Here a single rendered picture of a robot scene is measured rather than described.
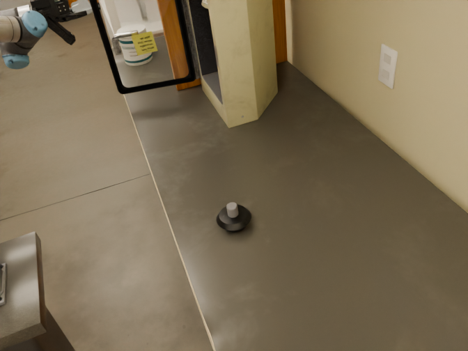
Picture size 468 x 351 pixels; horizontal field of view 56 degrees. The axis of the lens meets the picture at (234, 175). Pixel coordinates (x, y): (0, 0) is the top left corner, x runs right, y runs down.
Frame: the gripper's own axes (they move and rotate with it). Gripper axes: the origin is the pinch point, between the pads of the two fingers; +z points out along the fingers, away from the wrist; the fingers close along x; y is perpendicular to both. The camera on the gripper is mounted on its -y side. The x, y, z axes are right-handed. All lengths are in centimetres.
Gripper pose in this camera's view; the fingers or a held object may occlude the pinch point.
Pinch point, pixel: (96, 8)
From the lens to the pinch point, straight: 169.5
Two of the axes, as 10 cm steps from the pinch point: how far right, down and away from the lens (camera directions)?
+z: 9.3, -3.0, 2.0
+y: -1.2, -7.7, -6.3
